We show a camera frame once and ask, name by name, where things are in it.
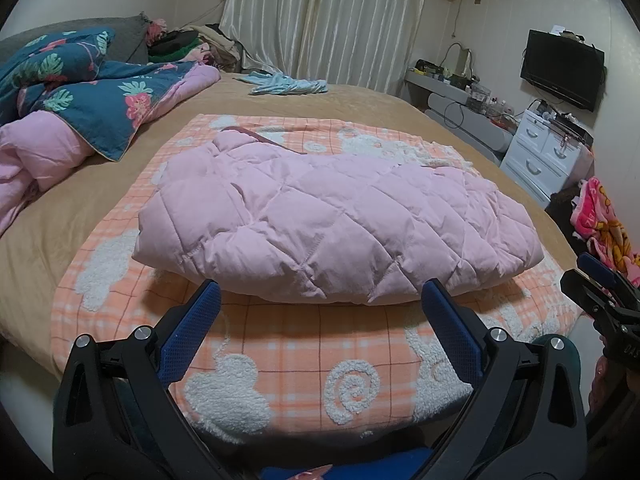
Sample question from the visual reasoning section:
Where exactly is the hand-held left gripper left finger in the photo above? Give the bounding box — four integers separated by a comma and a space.
52, 277, 241, 480

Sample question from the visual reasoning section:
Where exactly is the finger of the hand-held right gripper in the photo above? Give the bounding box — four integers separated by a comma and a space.
560, 269, 640, 334
576, 253, 640, 293

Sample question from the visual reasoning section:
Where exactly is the bed with tan sheet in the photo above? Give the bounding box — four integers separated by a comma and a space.
0, 71, 581, 376

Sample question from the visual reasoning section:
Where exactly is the blue floral quilt pink lining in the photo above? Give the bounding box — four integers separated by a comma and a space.
0, 59, 222, 236

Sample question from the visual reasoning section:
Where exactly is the blue floral pillow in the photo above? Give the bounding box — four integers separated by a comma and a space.
0, 27, 116, 111

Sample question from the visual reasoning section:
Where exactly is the white drawer cabinet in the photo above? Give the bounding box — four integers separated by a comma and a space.
500, 110, 596, 208

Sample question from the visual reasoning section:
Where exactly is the dark bag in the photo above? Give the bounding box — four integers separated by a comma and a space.
544, 187, 581, 241

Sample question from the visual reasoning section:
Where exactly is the desk clutter of small things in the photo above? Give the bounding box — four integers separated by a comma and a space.
415, 42, 516, 121

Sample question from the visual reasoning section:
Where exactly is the grey pillow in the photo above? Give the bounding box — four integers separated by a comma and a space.
0, 11, 151, 63

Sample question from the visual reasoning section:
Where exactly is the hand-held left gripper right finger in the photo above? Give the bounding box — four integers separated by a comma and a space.
421, 278, 588, 480

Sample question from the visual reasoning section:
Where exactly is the light blue garment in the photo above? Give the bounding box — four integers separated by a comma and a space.
235, 71, 329, 96

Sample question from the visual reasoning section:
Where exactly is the pile of clothes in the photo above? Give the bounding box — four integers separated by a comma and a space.
145, 19, 246, 73

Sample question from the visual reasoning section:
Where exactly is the pink quilted jacket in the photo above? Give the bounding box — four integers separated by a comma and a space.
131, 127, 545, 306

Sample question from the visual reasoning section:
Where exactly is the grey desk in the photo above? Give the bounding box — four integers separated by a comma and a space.
404, 67, 516, 153

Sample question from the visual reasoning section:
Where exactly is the cream curtain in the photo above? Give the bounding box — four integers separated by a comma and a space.
219, 0, 432, 96

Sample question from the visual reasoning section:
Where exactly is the orange plaid cloud blanket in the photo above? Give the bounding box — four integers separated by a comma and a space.
50, 112, 583, 446

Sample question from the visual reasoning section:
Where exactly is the blue cloth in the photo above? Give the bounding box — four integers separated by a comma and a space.
260, 447, 436, 480

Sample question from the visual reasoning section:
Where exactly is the black television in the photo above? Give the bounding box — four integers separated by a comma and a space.
520, 29, 606, 113

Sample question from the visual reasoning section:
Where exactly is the pink cartoon towel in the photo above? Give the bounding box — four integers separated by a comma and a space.
570, 176, 640, 286

